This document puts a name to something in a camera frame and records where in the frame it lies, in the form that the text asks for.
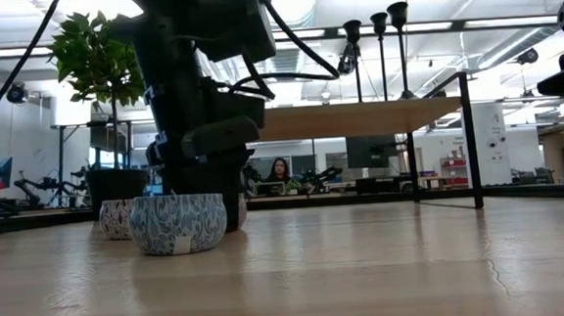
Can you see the wooden shelf black metal frame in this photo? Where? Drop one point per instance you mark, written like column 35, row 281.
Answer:
column 358, row 119

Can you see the blue patterned ceramic bowl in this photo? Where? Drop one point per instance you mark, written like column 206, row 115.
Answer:
column 178, row 223

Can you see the black metal candlestick holder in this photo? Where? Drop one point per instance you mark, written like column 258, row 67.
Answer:
column 352, row 28
column 379, row 21
column 397, row 11

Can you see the blue lit monitor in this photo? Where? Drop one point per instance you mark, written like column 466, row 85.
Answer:
column 2, row 172

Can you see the purple patterned ceramic bowl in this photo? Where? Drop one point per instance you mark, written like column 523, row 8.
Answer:
column 115, row 219

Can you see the red storage shelf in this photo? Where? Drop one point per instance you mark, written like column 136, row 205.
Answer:
column 454, row 167

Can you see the black ceiling spotlight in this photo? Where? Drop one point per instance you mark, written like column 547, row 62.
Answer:
column 348, row 58
column 15, row 92
column 527, row 56

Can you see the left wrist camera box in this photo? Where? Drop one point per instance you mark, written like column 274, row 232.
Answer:
column 234, row 23

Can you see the dark laptop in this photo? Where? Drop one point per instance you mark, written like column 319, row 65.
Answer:
column 270, row 188

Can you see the small plant in white pot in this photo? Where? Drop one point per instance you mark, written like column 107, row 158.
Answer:
column 292, row 187

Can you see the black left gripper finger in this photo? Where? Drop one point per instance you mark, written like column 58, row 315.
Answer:
column 182, row 176
column 222, row 137

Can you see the white round column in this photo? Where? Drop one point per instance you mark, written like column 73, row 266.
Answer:
column 495, row 155

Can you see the green plant in black pot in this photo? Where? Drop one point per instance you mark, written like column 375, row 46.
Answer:
column 100, row 66

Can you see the person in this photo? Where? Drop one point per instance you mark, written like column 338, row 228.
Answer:
column 279, row 170

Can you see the black background robot arm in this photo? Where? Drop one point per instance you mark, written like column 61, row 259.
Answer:
column 320, row 175
column 43, row 187

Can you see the black background rig frame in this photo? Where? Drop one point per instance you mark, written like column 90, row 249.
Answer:
column 61, row 161

